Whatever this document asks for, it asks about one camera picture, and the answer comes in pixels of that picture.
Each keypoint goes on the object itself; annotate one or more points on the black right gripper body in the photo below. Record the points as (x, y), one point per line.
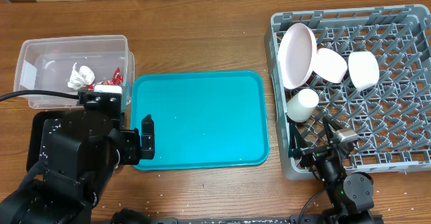
(314, 155)

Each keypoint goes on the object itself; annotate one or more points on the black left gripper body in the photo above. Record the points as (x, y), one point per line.
(127, 147)

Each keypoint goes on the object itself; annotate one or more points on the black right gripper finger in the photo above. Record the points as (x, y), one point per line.
(330, 128)
(297, 143)

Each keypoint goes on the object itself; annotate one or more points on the red snack wrapper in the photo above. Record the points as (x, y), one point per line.
(117, 79)

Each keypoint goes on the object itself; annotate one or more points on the white paper cup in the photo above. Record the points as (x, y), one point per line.
(301, 106)

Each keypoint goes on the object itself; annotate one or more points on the white paper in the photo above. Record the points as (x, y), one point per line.
(80, 78)

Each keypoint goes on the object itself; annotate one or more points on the pink bowl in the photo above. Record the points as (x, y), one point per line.
(330, 65)

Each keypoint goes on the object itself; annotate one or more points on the white bowl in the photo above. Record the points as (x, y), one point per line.
(363, 69)

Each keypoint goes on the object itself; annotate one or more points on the white plate with food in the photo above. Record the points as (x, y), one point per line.
(296, 54)

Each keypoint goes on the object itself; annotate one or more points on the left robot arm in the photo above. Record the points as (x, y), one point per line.
(59, 199)

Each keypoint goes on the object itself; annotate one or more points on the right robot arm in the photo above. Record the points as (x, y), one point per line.
(350, 194)

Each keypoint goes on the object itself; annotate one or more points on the grey dishwasher rack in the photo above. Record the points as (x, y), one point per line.
(392, 118)

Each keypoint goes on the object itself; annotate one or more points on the teal plastic tray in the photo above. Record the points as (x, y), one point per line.
(202, 120)

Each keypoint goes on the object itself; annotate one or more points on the clear plastic bin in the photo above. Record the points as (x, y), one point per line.
(46, 64)

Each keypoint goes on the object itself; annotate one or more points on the black tray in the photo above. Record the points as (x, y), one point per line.
(59, 143)

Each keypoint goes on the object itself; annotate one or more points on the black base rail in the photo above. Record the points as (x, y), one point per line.
(293, 219)

